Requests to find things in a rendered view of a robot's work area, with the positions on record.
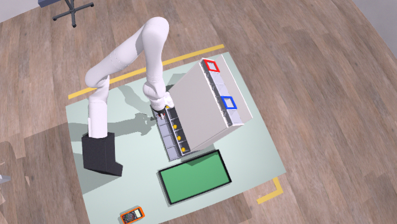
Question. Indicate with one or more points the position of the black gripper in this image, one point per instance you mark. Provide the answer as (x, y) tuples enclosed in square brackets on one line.
[(161, 113)]

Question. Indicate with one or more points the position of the orange pocket multimeter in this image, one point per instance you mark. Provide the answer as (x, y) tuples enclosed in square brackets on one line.
[(132, 215)]

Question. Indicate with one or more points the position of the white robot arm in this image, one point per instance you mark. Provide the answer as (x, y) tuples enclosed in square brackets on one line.
[(151, 36)]

